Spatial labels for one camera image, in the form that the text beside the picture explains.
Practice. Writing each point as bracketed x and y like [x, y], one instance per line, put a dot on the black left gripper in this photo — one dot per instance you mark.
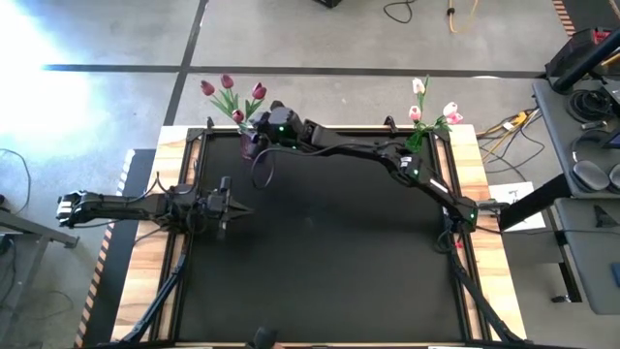
[213, 206]

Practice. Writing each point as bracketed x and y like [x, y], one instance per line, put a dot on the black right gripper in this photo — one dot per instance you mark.
[283, 123]

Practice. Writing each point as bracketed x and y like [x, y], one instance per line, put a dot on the dark red artificial tulip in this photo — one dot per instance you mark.
[238, 116]
[259, 90]
[226, 81]
[207, 87]

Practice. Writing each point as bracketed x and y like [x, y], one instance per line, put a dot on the pale white-pink artificial tulip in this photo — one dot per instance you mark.
[418, 85]

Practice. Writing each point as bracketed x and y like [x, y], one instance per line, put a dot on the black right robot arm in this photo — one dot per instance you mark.
[368, 148]

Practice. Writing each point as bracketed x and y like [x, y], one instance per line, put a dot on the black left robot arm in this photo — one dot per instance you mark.
[121, 208]

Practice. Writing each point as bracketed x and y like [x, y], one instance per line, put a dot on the purple glass vase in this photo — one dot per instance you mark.
[247, 148]

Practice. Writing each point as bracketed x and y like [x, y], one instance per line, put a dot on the green glass vase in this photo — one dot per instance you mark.
[415, 143]

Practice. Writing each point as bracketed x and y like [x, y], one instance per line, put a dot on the black table clamp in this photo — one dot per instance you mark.
[389, 122]
[209, 124]

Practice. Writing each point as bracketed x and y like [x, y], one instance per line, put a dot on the black table mat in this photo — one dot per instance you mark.
[315, 291]

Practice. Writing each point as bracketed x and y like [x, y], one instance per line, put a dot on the person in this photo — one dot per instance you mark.
[264, 337]

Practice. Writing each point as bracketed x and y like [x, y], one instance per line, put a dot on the black hazard-striped floor mat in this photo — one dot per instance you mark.
[588, 12]
[109, 291]

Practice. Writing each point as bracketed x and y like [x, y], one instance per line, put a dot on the grey metal stand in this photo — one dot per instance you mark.
[29, 228]

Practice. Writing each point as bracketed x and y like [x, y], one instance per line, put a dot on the red tag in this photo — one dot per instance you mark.
[458, 246]

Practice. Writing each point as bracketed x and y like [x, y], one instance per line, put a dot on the white paper sheet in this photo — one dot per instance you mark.
[520, 196]

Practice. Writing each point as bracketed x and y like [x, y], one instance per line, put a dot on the black desk support beam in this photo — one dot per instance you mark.
[533, 203]

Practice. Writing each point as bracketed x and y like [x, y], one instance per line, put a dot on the grey desk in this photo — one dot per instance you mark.
[557, 136]
[596, 271]

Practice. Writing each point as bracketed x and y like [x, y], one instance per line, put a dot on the black crate with red label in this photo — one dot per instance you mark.
[571, 51]

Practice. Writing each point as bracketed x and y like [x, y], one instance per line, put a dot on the black pole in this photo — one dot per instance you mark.
[581, 65]

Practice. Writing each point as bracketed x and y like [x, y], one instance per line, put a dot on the small black floor object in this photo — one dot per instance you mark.
[561, 298]

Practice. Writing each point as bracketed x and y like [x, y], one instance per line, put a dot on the dark screen device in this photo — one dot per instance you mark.
[613, 139]

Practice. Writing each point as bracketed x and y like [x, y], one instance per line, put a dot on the blue object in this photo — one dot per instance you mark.
[616, 275]

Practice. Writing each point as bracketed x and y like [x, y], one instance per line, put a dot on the black aluminium table frame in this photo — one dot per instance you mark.
[339, 130]

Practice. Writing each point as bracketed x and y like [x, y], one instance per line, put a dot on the black diagonal frame strut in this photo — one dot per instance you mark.
[479, 303]
[155, 305]

